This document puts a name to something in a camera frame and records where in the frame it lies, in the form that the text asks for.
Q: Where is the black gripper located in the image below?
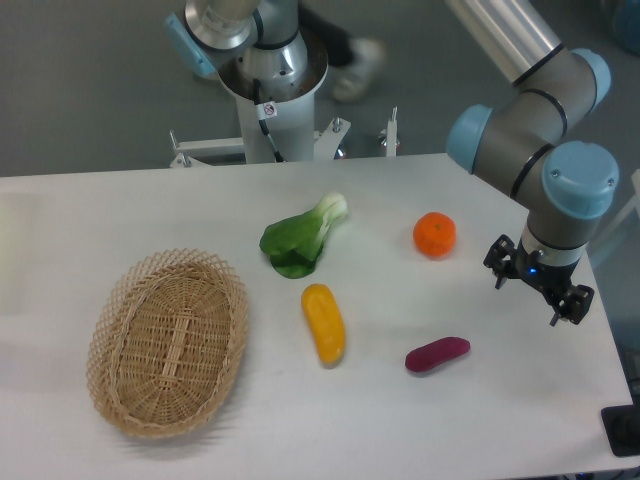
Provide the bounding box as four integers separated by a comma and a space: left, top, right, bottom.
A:
483, 235, 595, 326

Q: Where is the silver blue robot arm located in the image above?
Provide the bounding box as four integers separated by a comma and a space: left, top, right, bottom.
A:
446, 1, 619, 324

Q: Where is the purple sweet potato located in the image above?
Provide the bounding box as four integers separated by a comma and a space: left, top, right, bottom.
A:
405, 336, 471, 373

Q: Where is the orange tangerine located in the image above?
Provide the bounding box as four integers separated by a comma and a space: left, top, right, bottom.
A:
413, 212, 457, 258

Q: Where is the black device at table edge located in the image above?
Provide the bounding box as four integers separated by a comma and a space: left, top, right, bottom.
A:
601, 405, 640, 457

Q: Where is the yellow squash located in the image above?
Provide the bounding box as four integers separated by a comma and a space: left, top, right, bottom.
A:
301, 284, 346, 365

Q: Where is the green bok choy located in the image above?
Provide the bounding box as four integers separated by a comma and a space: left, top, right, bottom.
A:
259, 192, 349, 279

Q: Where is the white sneaker of person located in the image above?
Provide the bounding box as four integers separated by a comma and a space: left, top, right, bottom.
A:
332, 38, 386, 103

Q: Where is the woven wicker basket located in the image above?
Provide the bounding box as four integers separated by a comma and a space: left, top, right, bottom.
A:
86, 249, 248, 439

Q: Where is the white clamp post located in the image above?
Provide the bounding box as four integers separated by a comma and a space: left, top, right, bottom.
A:
378, 106, 400, 157

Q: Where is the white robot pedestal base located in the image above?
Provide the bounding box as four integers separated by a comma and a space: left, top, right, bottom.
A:
164, 0, 330, 165

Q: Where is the black cable on pedestal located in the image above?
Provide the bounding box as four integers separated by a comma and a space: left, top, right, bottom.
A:
251, 78, 286, 164

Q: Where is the white metal frame bracket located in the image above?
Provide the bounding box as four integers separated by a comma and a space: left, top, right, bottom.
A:
169, 117, 351, 168

